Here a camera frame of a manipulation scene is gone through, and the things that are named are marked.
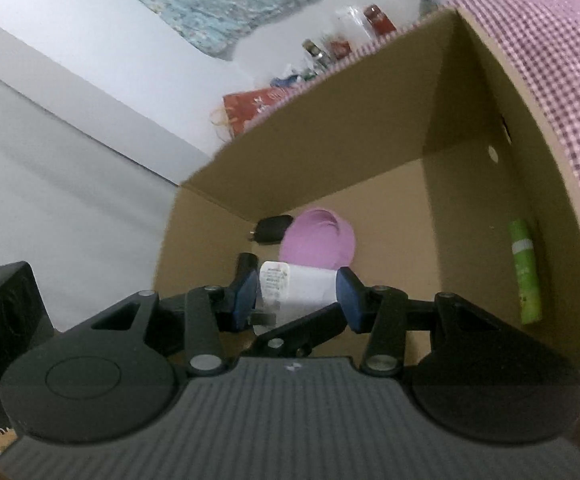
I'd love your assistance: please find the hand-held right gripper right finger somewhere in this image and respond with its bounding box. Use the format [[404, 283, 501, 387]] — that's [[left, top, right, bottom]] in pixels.
[[336, 266, 501, 377]]

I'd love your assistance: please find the red bottle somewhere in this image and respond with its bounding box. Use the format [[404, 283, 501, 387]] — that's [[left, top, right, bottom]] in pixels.
[[363, 4, 396, 37]]

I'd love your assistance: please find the black rounded case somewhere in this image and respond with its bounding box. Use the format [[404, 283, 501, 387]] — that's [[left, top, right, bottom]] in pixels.
[[249, 215, 295, 247]]

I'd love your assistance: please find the red paper bag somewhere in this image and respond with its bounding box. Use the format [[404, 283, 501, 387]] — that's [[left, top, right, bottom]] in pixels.
[[210, 87, 291, 139]]

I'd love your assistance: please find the clear plastic container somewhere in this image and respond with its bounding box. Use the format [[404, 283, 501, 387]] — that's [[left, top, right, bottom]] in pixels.
[[334, 6, 371, 46]]

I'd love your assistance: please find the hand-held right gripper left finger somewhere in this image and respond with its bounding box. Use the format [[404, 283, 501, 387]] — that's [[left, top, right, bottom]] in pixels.
[[90, 252, 262, 377]]

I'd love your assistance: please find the white charger adapter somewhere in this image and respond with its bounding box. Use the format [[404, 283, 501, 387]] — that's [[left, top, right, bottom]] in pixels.
[[255, 260, 339, 327]]

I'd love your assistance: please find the brown cardboard box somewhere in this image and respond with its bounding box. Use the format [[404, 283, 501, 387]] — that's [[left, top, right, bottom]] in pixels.
[[152, 6, 580, 466]]

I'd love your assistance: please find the green tube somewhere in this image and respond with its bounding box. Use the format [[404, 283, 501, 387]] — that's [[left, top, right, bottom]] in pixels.
[[509, 217, 544, 326]]

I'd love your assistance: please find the blue and white packet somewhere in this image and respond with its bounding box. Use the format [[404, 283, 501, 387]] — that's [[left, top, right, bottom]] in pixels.
[[270, 72, 316, 89]]

